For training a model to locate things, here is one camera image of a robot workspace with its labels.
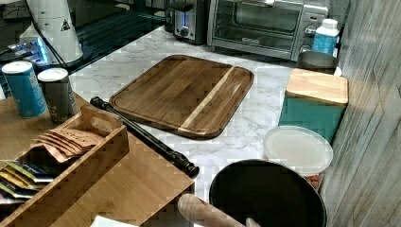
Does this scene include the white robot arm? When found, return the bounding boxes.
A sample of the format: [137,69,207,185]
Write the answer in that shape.
[20,0,83,64]

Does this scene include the walnut wooden cutting board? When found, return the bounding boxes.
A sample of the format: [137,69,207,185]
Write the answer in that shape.
[109,55,254,140]

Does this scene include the black toaster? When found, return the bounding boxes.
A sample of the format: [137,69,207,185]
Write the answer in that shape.
[167,0,210,45]

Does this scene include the wooden spoon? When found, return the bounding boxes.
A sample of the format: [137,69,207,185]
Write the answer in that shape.
[178,194,261,227]

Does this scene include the black utensil crock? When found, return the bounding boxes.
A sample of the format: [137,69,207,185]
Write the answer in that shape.
[209,160,326,227]

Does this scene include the silver toaster oven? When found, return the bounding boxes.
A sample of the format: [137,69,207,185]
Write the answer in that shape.
[207,0,329,61]

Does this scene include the teal canister wooden lid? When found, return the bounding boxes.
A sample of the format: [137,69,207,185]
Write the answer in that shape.
[278,68,348,143]

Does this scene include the clear container white lid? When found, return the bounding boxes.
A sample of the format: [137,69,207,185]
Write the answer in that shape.
[263,126,333,189]

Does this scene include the dark grey cup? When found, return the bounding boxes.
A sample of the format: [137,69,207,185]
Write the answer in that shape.
[296,51,338,75]

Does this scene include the brown paper sachets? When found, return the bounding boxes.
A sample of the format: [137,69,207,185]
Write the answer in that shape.
[30,129,103,163]

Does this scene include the blue bottle white cap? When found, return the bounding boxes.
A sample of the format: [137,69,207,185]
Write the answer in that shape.
[311,19,340,55]

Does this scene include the wooden tea bag organizer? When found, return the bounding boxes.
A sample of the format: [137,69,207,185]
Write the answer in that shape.
[1,105,129,227]

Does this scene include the blue spice shaker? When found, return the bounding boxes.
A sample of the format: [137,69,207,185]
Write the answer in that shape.
[2,61,46,118]

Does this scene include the colourful tea bags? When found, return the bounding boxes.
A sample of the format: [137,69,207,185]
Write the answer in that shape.
[0,160,57,204]

